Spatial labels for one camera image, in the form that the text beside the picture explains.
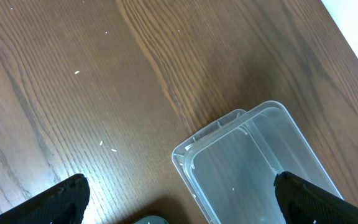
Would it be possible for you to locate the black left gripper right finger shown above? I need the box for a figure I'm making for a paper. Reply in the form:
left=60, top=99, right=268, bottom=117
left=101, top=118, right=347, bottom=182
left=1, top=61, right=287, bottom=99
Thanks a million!
left=273, top=171, right=358, bottom=224

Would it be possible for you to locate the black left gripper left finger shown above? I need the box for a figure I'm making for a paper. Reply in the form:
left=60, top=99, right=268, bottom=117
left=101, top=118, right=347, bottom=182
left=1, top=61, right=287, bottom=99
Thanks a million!
left=0, top=174, right=90, bottom=224

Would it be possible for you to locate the clear plastic bin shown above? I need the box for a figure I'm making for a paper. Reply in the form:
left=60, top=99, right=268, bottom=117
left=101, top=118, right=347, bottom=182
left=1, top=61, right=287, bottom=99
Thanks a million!
left=184, top=101, right=339, bottom=223

